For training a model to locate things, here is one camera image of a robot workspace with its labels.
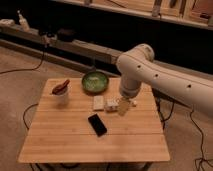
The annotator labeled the brown sausage in cup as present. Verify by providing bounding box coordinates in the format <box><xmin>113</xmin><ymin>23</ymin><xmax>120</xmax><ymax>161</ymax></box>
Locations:
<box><xmin>52</xmin><ymin>79</ymin><xmax>70</xmax><ymax>94</ymax></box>

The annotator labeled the green bowl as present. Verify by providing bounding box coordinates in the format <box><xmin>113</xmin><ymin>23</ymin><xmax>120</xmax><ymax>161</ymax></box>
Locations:
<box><xmin>81</xmin><ymin>71</ymin><xmax>109</xmax><ymax>94</ymax></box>

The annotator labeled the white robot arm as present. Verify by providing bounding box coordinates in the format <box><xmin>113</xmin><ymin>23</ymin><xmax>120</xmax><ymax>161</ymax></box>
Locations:
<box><xmin>116</xmin><ymin>44</ymin><xmax>213</xmax><ymax>114</ymax></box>

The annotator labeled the white object far left ledge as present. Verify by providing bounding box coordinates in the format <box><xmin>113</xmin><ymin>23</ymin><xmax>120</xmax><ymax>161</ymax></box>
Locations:
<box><xmin>0</xmin><ymin>19</ymin><xmax>15</xmax><ymax>27</ymax></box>

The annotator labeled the wooden table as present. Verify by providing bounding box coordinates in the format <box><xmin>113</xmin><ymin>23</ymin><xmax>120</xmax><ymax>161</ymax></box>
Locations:
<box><xmin>18</xmin><ymin>78</ymin><xmax>170</xmax><ymax>163</ymax></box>

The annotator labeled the white cup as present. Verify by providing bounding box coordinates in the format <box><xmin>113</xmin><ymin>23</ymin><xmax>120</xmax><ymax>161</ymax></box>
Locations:
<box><xmin>53</xmin><ymin>87</ymin><xmax>69</xmax><ymax>106</ymax></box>

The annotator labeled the black cables right floor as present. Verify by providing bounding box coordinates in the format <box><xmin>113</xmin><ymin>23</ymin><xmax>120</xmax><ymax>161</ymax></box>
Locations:
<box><xmin>155</xmin><ymin>98</ymin><xmax>213</xmax><ymax>171</ymax></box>

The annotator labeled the black smartphone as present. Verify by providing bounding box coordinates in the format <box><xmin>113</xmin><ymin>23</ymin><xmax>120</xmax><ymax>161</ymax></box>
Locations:
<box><xmin>88</xmin><ymin>114</ymin><xmax>107</xmax><ymax>137</ymax></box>

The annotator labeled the small white flat box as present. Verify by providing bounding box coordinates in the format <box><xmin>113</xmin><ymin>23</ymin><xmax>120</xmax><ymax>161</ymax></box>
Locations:
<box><xmin>93</xmin><ymin>96</ymin><xmax>104</xmax><ymax>111</ymax></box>

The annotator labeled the black cable under table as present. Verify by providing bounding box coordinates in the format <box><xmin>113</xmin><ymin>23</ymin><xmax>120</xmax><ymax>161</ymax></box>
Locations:
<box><xmin>22</xmin><ymin>102</ymin><xmax>40</xmax><ymax>131</ymax></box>

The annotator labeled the dark round object on ledge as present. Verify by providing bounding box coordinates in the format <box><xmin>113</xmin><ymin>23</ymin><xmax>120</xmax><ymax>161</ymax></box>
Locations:
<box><xmin>57</xmin><ymin>29</ymin><xmax>76</xmax><ymax>42</ymax></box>

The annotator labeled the black floor cable left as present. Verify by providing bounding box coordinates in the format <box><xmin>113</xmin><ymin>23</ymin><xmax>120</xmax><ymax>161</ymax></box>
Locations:
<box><xmin>0</xmin><ymin>44</ymin><xmax>47</xmax><ymax>76</ymax></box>

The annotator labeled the white spray bottle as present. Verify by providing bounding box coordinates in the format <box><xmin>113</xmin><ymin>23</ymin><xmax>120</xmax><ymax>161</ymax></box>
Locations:
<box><xmin>17</xmin><ymin>11</ymin><xmax>30</xmax><ymax>31</ymax></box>

